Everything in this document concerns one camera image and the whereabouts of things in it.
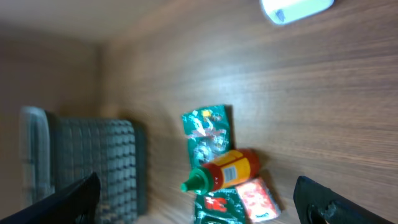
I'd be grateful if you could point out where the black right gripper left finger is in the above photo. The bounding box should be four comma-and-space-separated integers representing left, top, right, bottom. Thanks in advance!
1, 172, 101, 224

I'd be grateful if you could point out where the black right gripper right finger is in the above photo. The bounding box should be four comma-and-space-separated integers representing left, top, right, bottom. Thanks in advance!
294, 175, 393, 224

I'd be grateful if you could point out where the small red tissue box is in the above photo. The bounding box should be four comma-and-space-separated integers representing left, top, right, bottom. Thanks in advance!
236, 177, 281, 223

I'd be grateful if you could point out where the yellow red sauce bottle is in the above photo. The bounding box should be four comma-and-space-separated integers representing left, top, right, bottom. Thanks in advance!
181, 149, 260, 195

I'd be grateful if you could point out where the green 3M gloves packet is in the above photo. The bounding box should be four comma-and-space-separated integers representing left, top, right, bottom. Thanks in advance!
181, 105, 246, 224

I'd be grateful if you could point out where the grey plastic mesh basket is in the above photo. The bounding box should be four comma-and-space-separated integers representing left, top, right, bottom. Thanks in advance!
19, 106, 147, 223

